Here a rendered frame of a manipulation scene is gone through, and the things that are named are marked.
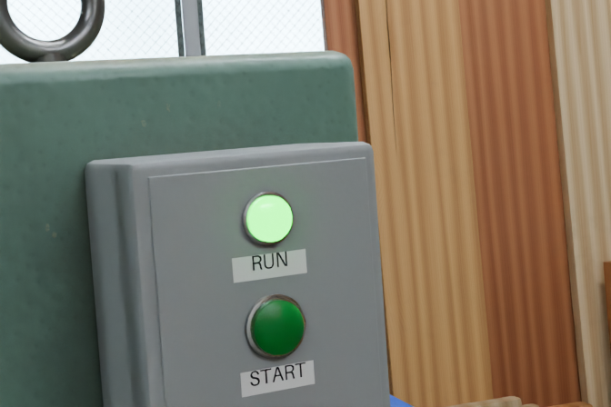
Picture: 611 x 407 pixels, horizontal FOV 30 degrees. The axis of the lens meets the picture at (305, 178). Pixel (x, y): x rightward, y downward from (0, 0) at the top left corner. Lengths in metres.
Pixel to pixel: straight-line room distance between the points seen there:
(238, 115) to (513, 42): 1.51
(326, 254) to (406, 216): 1.40
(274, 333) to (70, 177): 0.10
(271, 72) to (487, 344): 1.44
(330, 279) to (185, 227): 0.06
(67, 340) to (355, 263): 0.12
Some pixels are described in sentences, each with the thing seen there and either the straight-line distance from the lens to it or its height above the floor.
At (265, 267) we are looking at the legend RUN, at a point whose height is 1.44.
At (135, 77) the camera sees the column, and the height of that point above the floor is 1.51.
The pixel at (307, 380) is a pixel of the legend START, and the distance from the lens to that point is 0.43.
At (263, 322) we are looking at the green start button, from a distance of 0.42.
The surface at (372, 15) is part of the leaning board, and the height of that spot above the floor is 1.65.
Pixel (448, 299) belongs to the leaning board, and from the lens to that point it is 1.86.
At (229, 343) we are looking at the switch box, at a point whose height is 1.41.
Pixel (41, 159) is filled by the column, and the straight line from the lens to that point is 0.45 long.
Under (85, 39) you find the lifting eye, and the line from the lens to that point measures 0.57.
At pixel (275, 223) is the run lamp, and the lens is 0.41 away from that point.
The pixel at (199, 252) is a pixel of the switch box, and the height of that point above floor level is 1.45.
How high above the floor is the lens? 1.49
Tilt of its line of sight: 3 degrees down
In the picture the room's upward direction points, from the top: 4 degrees counter-clockwise
